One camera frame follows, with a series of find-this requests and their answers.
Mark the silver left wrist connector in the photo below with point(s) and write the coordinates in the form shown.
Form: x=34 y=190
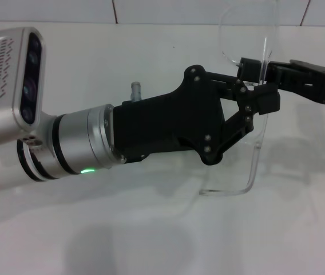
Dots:
x=136 y=91

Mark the clear white glasses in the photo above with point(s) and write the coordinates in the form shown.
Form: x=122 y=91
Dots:
x=248 y=28

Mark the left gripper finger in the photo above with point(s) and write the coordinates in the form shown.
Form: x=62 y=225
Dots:
x=249 y=71
x=265 y=100

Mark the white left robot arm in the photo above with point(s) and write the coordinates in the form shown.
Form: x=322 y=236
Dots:
x=73 y=143

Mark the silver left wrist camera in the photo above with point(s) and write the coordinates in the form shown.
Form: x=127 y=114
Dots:
x=2 y=71

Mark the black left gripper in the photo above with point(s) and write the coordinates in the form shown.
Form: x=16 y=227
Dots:
x=174 y=123

